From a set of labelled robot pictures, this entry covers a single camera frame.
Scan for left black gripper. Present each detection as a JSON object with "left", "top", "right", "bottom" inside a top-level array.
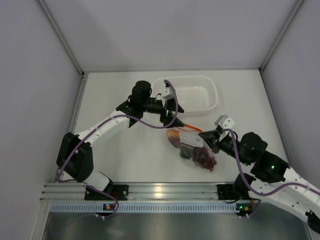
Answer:
[{"left": 141, "top": 97, "right": 184, "bottom": 128}]

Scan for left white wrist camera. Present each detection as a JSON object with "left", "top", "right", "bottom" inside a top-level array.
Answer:
[{"left": 161, "top": 84, "right": 176, "bottom": 101}]

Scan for grey slotted cable duct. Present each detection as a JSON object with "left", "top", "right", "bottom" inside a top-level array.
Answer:
[{"left": 49, "top": 202, "right": 253, "bottom": 214}]

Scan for fake purple grapes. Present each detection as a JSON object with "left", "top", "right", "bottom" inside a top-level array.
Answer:
[{"left": 192, "top": 147, "right": 217, "bottom": 172}]

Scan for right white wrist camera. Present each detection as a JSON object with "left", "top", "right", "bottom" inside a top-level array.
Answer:
[{"left": 214, "top": 115, "right": 235, "bottom": 129}]

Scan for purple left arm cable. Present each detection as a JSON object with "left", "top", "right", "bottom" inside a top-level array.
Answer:
[{"left": 56, "top": 79, "right": 179, "bottom": 183}]

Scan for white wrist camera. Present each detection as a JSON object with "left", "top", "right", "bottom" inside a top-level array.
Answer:
[
  {"left": 161, "top": 84, "right": 176, "bottom": 101},
  {"left": 214, "top": 115, "right": 235, "bottom": 129}
]

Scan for clear zip top bag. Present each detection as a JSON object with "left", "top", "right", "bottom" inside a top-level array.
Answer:
[{"left": 170, "top": 124, "right": 216, "bottom": 171}]

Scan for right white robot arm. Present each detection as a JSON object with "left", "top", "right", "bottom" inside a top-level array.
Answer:
[{"left": 199, "top": 127, "right": 320, "bottom": 233}]

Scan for fake orange food piece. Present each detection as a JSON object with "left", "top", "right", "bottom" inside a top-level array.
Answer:
[{"left": 166, "top": 129, "right": 181, "bottom": 149}]

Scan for fake black food piece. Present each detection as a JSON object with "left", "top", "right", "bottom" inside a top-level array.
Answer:
[{"left": 179, "top": 147, "right": 194, "bottom": 160}]

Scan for aluminium mounting rail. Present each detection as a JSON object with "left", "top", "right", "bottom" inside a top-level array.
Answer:
[{"left": 40, "top": 182, "right": 231, "bottom": 202}]

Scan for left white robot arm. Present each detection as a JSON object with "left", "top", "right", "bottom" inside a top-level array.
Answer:
[{"left": 56, "top": 79, "right": 184, "bottom": 200}]

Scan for white perforated plastic basket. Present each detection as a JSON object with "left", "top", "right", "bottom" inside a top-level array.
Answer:
[{"left": 151, "top": 75, "right": 219, "bottom": 117}]

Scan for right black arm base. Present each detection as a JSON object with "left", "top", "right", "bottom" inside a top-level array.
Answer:
[{"left": 216, "top": 184, "right": 240, "bottom": 203}]

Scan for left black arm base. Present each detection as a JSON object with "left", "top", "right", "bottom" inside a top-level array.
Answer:
[{"left": 84, "top": 183, "right": 129, "bottom": 201}]

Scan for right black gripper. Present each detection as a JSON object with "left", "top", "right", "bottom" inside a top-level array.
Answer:
[{"left": 198, "top": 127, "right": 251, "bottom": 166}]

